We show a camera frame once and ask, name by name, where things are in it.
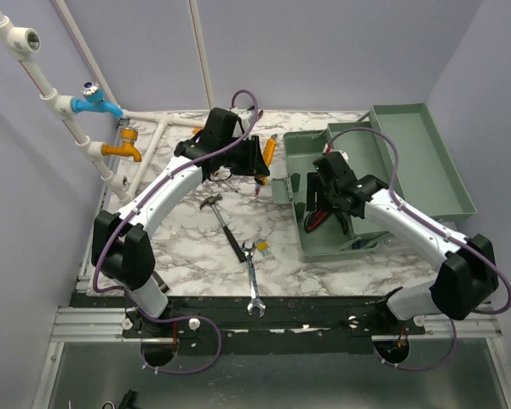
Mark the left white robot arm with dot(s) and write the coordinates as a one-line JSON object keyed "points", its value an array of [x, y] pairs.
{"points": [[121, 241]]}

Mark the yellow handle tool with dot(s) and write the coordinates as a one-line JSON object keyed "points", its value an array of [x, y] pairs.
{"points": [[269, 149]]}

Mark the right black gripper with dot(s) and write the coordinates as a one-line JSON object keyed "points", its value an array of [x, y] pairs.
{"points": [[315, 184]]}

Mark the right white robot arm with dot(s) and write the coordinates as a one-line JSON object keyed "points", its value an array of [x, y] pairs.
{"points": [[465, 275]]}

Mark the yellow hex key set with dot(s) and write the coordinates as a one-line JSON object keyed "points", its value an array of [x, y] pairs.
{"points": [[263, 247]]}

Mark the claw hammer black handle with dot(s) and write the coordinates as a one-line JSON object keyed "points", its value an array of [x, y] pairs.
{"points": [[211, 202]]}

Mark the blue plastic tap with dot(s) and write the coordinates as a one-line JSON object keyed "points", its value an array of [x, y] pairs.
{"points": [[94, 100]]}

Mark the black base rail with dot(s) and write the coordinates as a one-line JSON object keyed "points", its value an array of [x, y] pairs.
{"points": [[291, 325]]}

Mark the white pvc pipe assembly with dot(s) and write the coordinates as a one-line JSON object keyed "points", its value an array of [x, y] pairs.
{"points": [[23, 43]]}

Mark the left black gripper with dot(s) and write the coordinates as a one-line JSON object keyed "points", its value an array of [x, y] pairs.
{"points": [[254, 164]]}

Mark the silver open-end wrench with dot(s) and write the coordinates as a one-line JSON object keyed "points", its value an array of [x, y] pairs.
{"points": [[255, 300]]}

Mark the orange plastic tap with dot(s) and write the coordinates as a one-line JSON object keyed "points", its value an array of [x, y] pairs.
{"points": [[127, 148]]}

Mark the red black utility knife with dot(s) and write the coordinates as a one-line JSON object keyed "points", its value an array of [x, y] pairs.
{"points": [[314, 219]]}

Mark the silver socket bar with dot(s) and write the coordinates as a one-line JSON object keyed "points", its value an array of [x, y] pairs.
{"points": [[163, 287]]}

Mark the small red blue screwdriver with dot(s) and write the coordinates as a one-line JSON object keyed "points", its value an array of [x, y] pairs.
{"points": [[260, 181]]}

